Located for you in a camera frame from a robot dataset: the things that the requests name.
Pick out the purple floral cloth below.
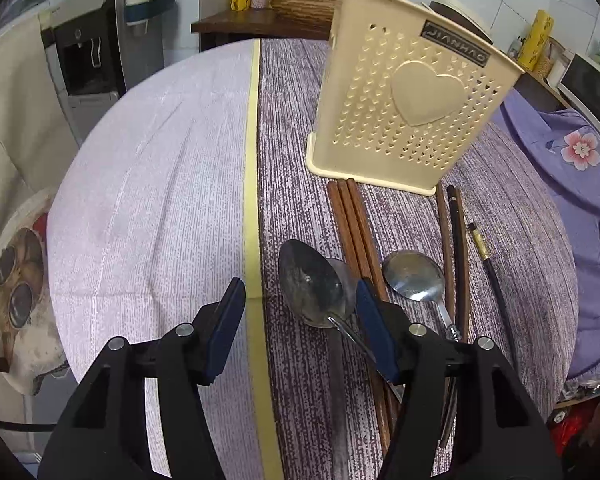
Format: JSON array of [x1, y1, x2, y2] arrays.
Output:
[[492, 90, 600, 384]]

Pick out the yellow paper roll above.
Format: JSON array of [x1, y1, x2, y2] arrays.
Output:
[[517, 9, 554, 72]]

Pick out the dark wooden sink table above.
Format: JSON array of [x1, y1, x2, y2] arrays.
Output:
[[190, 9, 330, 52]]

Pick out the brown white rice cooker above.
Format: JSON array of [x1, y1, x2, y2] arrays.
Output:
[[422, 0, 494, 44]]

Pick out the black gold-tipped chopstick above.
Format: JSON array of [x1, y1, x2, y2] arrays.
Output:
[[468, 222, 518, 370]]

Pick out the small shiny metal spoon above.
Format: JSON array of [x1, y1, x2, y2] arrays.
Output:
[[381, 250, 462, 342]]

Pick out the white microwave oven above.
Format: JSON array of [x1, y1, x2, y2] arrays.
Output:
[[557, 54, 600, 132]]

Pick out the white water dispenser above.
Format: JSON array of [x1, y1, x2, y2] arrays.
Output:
[[41, 0, 126, 144]]

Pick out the large dark metal spoon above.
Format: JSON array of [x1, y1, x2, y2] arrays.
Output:
[[277, 238, 406, 402]]

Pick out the brown wooden chopstick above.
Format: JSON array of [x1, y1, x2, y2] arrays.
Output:
[[327, 181, 390, 454], [436, 183, 455, 320], [345, 179, 400, 414], [337, 180, 398, 436]]

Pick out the woven basin sink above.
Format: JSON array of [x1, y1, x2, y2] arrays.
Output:
[[268, 0, 337, 27]]

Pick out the cream plastic utensil holder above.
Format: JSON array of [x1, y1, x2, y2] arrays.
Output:
[[306, 0, 524, 196]]

